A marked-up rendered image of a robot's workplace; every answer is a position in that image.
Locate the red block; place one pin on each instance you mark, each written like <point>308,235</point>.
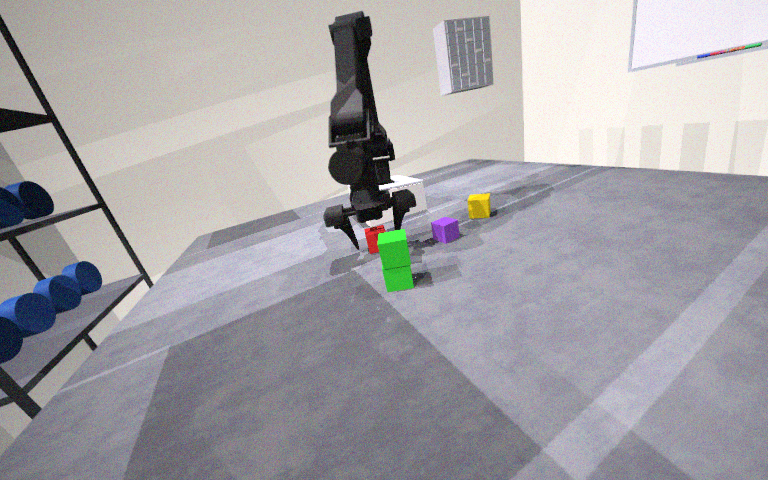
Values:
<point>372,237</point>

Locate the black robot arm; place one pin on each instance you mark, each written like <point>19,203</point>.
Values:
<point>353,126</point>

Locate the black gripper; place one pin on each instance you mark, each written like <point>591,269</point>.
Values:
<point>337,216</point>

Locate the yellow block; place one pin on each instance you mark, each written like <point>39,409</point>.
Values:
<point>479,206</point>

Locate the green block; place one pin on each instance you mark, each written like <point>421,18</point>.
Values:
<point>393,249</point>
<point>398,278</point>

